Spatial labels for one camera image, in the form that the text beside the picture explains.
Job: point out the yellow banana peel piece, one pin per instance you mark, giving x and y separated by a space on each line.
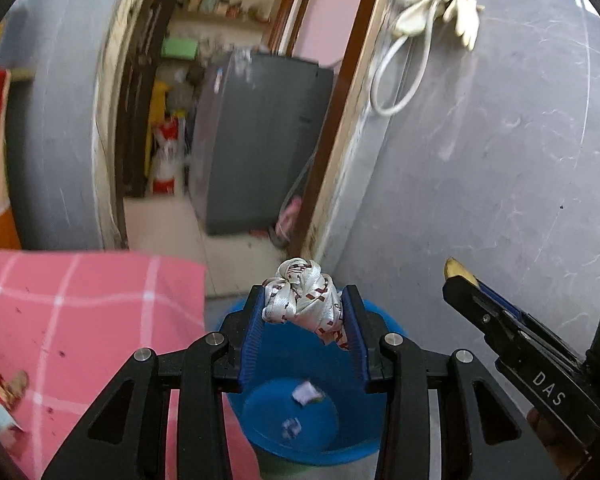
457 270

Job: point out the red and white sack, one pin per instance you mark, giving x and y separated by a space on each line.
167 170

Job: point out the pink slipper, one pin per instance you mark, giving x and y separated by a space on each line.
287 217

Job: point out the blue plastic bin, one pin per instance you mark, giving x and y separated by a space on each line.
290 360

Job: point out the green box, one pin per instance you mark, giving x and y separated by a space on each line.
179 48

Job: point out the cream rubber glove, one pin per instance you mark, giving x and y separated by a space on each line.
465 7
420 12

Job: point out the wooden door frame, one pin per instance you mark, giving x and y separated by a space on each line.
350 85

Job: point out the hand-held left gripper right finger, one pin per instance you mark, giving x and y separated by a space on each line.
356 332

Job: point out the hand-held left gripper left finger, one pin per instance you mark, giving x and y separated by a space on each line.
252 332

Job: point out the pink checked tablecloth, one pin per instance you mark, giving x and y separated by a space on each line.
105 310

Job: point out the white red-printed wrapper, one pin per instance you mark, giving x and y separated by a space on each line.
305 300

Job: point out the red patterned snack wrapper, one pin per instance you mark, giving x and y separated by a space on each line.
0 390

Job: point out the small paper scrap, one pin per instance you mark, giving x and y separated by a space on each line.
306 392
291 428

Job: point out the yellow container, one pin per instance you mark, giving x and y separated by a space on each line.
157 105

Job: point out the grey appliance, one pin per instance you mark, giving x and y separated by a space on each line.
260 145

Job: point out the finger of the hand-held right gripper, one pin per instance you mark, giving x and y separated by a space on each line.
485 310
522 314

